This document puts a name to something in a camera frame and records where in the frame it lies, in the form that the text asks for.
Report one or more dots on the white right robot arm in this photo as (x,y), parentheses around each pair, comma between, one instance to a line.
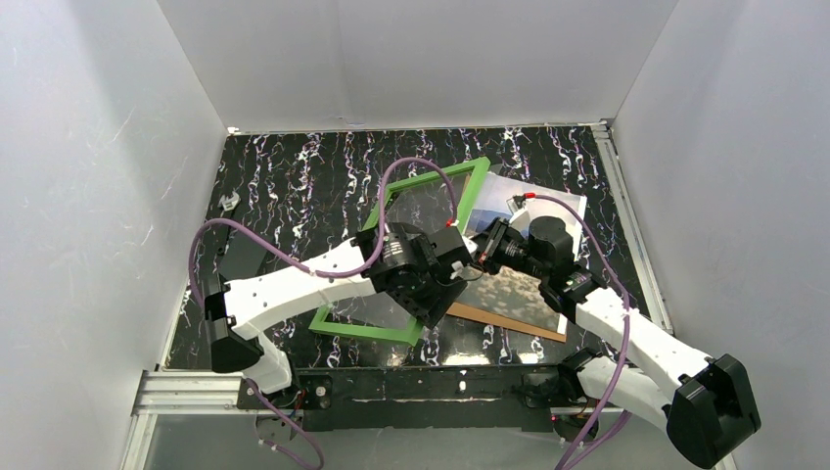
(705,405)

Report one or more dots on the clear acrylic sheet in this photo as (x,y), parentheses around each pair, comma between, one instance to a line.
(414,207)

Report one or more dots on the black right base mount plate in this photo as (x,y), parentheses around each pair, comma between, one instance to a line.
(552,389)

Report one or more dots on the landscape photo print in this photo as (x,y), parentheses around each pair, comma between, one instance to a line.
(528,208)

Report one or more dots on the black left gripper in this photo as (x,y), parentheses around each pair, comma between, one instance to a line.
(447,258)

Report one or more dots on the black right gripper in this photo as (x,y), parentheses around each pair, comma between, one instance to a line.
(490,240)

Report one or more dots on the brown backing board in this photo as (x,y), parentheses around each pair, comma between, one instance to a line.
(558,334)

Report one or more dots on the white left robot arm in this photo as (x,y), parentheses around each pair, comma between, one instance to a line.
(238,314)

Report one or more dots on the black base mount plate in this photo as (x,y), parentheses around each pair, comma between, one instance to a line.
(552,389)
(307,392)

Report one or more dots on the black flat stand plate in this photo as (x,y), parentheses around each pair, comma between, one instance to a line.
(239,257)

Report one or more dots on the aluminium rail frame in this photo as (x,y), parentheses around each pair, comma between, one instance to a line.
(409,398)

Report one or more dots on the small silver clip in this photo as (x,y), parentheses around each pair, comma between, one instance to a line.
(229,202)

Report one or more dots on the green picture frame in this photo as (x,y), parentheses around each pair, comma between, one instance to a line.
(374,316)

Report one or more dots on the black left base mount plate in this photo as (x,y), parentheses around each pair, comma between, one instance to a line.
(307,392)

